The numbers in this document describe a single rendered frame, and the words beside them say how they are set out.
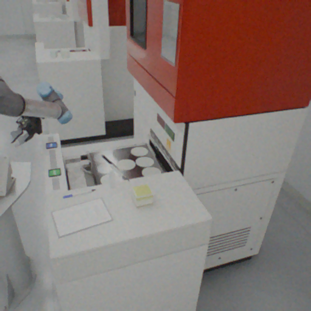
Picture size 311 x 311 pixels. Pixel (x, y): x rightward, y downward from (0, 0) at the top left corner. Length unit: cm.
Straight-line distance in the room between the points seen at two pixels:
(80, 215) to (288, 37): 114
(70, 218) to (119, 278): 31
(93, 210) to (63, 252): 21
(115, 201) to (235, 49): 80
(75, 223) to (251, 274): 149
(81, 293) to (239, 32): 119
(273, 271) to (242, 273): 23
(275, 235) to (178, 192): 147
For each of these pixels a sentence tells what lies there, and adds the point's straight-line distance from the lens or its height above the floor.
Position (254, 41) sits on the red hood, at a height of 156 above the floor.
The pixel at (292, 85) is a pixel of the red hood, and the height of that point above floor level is 135.
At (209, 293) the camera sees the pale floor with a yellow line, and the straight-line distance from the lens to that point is 218.
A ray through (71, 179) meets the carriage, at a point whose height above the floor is 88.
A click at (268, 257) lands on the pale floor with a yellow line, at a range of 248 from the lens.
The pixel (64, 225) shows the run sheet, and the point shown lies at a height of 97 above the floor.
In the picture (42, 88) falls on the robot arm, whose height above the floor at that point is 128.
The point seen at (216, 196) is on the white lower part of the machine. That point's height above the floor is 74.
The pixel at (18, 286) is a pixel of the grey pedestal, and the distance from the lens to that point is 220.
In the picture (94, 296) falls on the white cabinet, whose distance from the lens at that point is 132.
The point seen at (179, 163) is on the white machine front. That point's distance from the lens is 144.
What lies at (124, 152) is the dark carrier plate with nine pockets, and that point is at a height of 90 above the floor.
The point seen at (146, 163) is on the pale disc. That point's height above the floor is 90.
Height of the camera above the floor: 180
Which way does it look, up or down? 33 degrees down
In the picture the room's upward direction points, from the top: 3 degrees clockwise
